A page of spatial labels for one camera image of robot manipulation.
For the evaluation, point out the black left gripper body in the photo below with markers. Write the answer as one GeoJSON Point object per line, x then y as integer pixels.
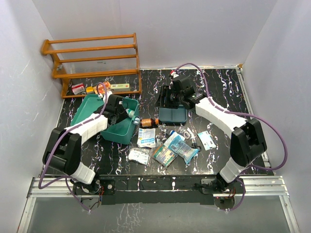
{"type": "Point", "coordinates": [119, 111]}

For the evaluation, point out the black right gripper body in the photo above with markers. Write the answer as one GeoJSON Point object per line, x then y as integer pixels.
{"type": "Point", "coordinates": [173, 93]}

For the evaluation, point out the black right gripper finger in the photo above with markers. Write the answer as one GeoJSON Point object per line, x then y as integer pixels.
{"type": "Point", "coordinates": [173, 102]}
{"type": "Point", "coordinates": [163, 98]}

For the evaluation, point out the white bottle green label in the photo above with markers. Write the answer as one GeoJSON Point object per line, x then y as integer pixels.
{"type": "Point", "coordinates": [130, 112]}

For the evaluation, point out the brown glass medicine bottle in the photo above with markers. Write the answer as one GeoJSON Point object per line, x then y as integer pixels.
{"type": "Point", "coordinates": [149, 123]}

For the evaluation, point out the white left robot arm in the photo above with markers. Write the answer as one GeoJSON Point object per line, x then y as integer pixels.
{"type": "Point", "coordinates": [63, 150]}

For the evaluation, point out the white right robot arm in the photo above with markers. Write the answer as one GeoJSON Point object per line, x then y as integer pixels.
{"type": "Point", "coordinates": [247, 141]}

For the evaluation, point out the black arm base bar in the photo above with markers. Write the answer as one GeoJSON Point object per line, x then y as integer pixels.
{"type": "Point", "coordinates": [123, 189]}

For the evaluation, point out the cream medicine box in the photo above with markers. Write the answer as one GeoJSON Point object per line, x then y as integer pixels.
{"type": "Point", "coordinates": [120, 87]}

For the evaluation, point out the red white medicine box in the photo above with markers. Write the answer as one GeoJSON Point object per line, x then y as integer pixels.
{"type": "Point", "coordinates": [78, 89]}

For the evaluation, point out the dark blue divided tray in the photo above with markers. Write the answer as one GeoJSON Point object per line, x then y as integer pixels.
{"type": "Point", "coordinates": [173, 116]}

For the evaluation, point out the orange spiral notebook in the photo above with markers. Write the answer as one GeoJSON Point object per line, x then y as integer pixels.
{"type": "Point", "coordinates": [101, 87]}

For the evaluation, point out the white blue sachet pack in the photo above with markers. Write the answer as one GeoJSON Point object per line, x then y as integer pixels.
{"type": "Point", "coordinates": [146, 138]}

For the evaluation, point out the yellow grey small box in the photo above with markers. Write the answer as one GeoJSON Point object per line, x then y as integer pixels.
{"type": "Point", "coordinates": [90, 90]}

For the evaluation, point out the light blue ice pack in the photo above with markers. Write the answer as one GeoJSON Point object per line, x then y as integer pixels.
{"type": "Point", "coordinates": [176, 143]}

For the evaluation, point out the white gauze packet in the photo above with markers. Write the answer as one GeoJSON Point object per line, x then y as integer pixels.
{"type": "Point", "coordinates": [140, 156]}

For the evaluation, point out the wooden shelf rack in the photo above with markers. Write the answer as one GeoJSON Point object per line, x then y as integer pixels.
{"type": "Point", "coordinates": [93, 57]}

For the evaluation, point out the blue white card packet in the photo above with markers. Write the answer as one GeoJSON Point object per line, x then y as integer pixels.
{"type": "Point", "coordinates": [206, 140]}

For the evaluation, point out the green blue bandage packet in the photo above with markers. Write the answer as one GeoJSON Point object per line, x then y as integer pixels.
{"type": "Point", "coordinates": [162, 155]}

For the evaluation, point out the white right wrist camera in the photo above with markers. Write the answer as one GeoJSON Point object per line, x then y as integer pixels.
{"type": "Point", "coordinates": [173, 74]}

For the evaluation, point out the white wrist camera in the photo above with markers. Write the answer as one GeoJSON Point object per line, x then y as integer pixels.
{"type": "Point", "coordinates": [105, 95]}
{"type": "Point", "coordinates": [173, 74]}

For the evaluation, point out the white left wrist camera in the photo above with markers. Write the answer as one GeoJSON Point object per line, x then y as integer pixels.
{"type": "Point", "coordinates": [105, 95]}

